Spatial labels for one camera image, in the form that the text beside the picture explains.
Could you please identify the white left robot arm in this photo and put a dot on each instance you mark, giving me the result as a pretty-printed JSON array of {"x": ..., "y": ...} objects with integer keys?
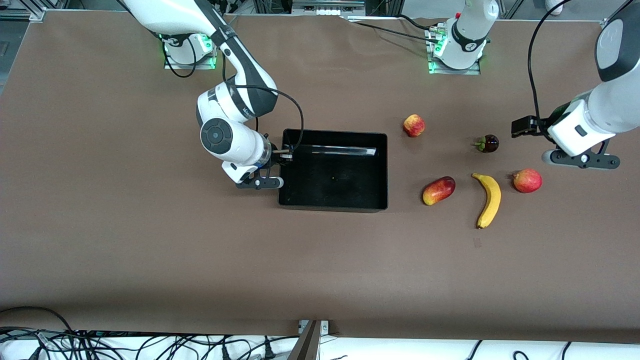
[{"x": 615, "y": 100}]

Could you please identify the red yellow mango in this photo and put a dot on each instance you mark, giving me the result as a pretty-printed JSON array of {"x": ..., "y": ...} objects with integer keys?
[{"x": 439, "y": 191}]

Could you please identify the large red apple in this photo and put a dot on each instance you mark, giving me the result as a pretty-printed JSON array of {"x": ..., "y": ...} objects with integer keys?
[{"x": 528, "y": 181}]

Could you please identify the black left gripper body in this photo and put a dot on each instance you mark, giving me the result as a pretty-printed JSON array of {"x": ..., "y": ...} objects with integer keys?
[{"x": 542, "y": 123}]

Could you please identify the dark camera mount pole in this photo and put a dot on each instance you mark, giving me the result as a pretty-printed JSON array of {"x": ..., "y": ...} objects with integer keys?
[{"x": 306, "y": 345}]

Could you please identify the black plastic box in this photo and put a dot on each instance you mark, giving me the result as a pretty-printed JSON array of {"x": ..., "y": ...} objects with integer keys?
[{"x": 335, "y": 185}]

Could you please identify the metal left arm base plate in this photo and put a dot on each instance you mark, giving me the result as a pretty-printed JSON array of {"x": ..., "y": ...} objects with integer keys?
[{"x": 472, "y": 72}]

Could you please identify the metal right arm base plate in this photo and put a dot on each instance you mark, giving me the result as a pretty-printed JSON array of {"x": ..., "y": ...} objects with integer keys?
[{"x": 207, "y": 62}]

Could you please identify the small metal table bracket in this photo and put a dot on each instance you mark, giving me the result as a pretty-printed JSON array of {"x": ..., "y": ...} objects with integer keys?
[{"x": 324, "y": 327}]

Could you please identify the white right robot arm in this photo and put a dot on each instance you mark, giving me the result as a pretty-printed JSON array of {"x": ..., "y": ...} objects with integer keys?
[{"x": 175, "y": 15}]

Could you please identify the dark purple mangosteen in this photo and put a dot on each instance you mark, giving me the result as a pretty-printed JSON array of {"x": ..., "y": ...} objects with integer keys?
[{"x": 490, "y": 144}]

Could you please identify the small red yellow apple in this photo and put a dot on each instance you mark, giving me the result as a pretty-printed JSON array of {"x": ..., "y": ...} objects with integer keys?
[{"x": 414, "y": 126}]

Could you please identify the grey metal frame unit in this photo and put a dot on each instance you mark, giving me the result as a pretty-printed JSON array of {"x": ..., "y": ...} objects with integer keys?
[{"x": 327, "y": 6}]

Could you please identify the yellow banana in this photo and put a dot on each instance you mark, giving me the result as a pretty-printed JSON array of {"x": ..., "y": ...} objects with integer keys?
[{"x": 492, "y": 197}]

